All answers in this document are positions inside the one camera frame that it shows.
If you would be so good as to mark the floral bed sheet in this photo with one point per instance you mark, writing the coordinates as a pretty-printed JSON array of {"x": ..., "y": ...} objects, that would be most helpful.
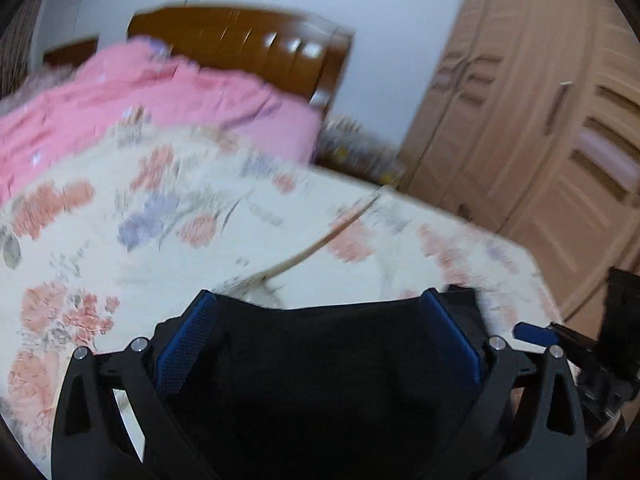
[{"x": 200, "y": 240}]

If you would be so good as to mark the black pants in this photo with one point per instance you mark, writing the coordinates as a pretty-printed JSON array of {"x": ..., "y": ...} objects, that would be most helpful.
[{"x": 325, "y": 385}]

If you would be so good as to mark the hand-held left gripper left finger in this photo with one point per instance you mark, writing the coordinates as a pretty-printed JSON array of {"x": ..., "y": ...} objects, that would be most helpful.
[{"x": 185, "y": 340}]

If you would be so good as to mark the reddish patterned curtain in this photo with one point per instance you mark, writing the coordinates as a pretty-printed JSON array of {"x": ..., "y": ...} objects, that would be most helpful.
[{"x": 20, "y": 35}]

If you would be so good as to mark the light wooden wardrobe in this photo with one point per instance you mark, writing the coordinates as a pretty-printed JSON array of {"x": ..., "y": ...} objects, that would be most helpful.
[{"x": 525, "y": 110}]

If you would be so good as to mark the dark wooden nightstand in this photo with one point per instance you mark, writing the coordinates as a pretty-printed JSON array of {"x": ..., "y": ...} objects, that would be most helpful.
[{"x": 70, "y": 52}]

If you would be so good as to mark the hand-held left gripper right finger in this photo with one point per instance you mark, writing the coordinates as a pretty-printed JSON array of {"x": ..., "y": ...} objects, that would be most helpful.
[{"x": 452, "y": 340}]

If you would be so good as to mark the nightstand with floral cover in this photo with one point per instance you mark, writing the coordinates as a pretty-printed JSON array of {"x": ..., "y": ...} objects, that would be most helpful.
[{"x": 360, "y": 145}]

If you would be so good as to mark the wooden headboard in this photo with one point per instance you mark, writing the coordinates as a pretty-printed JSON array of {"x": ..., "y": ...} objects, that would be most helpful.
[{"x": 240, "y": 40}]

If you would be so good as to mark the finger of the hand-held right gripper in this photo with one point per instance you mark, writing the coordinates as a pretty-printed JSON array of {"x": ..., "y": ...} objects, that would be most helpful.
[{"x": 532, "y": 332}]

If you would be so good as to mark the pink quilt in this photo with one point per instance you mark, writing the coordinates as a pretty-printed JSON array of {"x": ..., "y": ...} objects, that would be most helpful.
[{"x": 150, "y": 105}]

